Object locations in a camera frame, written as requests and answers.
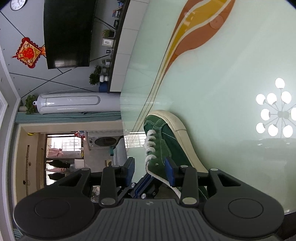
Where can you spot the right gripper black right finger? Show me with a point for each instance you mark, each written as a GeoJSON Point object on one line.
{"type": "Point", "coordinates": [228, 204]}

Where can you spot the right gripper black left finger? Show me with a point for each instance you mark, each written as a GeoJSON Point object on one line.
{"type": "Point", "coordinates": [66, 205]}

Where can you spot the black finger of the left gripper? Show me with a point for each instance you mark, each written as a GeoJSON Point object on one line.
{"type": "Point", "coordinates": [146, 188]}
{"type": "Point", "coordinates": [126, 192]}

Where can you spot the white shoelace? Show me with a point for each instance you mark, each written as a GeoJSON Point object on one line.
{"type": "Point", "coordinates": [150, 155]}

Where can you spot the green canvas sneaker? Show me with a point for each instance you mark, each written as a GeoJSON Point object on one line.
{"type": "Point", "coordinates": [172, 141]}

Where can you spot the washing machine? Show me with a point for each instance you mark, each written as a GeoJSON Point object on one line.
{"type": "Point", "coordinates": [103, 139]}

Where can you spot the teal curtain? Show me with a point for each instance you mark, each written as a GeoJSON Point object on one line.
{"type": "Point", "coordinates": [23, 118]}

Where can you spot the white standing air conditioner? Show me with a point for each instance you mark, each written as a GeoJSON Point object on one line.
{"type": "Point", "coordinates": [77, 102]}

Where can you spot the potted plant in white pot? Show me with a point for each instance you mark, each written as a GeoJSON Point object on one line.
{"type": "Point", "coordinates": [99, 75]}

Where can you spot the white framed photo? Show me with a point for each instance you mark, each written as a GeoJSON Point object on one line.
{"type": "Point", "coordinates": [107, 42]}

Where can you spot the red Chinese knot decoration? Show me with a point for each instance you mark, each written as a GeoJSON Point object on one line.
{"type": "Point", "coordinates": [29, 52]}

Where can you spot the small green plant black pot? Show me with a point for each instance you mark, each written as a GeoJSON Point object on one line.
{"type": "Point", "coordinates": [108, 34]}

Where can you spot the white TV cabinet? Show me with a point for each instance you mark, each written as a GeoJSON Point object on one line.
{"type": "Point", "coordinates": [131, 19]}

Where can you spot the black wall television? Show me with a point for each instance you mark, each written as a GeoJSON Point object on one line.
{"type": "Point", "coordinates": [68, 28]}

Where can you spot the round wall clock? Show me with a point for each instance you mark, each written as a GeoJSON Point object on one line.
{"type": "Point", "coordinates": [16, 5]}

